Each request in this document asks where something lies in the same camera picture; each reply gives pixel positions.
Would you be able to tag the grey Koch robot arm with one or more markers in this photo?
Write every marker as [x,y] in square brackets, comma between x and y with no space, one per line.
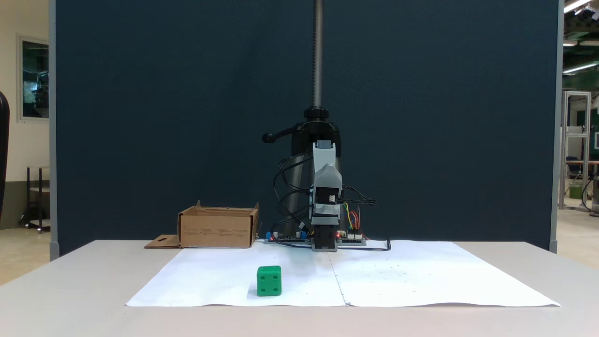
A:
[325,173]

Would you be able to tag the metal pole stand black clamp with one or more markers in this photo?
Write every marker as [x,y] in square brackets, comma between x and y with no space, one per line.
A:
[317,56]

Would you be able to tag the brown cardboard box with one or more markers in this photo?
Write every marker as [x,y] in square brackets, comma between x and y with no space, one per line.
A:
[215,229]

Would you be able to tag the black shelf cart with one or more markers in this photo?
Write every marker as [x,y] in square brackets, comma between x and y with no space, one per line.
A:
[35,196]

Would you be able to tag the black chair back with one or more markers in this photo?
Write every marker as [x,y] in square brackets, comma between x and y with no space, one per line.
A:
[3,150]

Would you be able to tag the dark blue partition panel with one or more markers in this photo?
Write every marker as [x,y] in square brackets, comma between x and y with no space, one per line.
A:
[164,117]

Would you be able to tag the white paper sheet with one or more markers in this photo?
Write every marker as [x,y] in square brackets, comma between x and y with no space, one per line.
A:
[421,276]
[210,276]

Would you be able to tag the framed wall window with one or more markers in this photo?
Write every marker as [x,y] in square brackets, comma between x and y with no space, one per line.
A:
[35,79]

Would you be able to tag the ceiling strip light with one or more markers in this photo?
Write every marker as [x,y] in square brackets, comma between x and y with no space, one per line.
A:
[580,68]
[574,5]

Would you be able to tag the aluminium profile frame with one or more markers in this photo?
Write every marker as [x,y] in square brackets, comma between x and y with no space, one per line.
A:
[575,140]

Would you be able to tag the long blue circuit board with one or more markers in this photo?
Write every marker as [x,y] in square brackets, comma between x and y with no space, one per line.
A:
[285,238]

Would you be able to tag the green dice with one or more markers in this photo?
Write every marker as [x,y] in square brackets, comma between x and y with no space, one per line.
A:
[269,282]

